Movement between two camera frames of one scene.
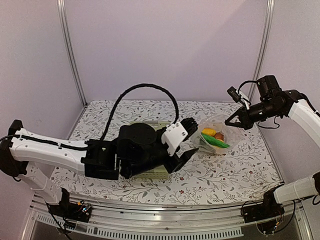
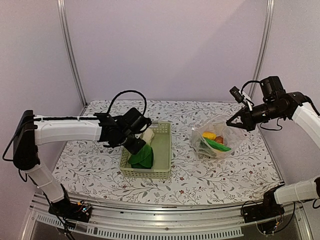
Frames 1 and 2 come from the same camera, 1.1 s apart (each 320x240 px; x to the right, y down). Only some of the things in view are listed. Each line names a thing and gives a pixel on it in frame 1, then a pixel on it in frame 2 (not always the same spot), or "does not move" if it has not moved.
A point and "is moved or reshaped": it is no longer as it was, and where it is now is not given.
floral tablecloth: [245, 172] does not move
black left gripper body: [138, 167] → [126, 141]
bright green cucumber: [215, 142] is moved or reshaped
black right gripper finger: [227, 122] does not move
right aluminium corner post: [262, 48] does not move
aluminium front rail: [111, 220] does not move
